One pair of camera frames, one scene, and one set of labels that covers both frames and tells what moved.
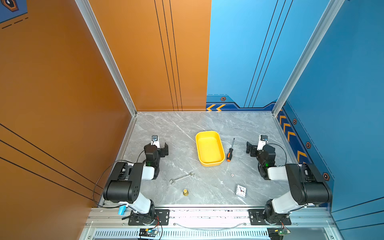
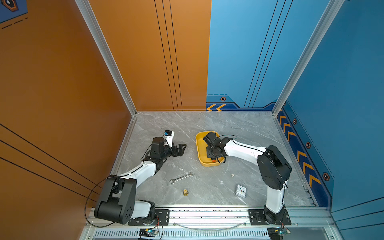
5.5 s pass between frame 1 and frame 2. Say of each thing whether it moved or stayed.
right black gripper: moved
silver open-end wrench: stayed
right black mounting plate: stayed
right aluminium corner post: stayed
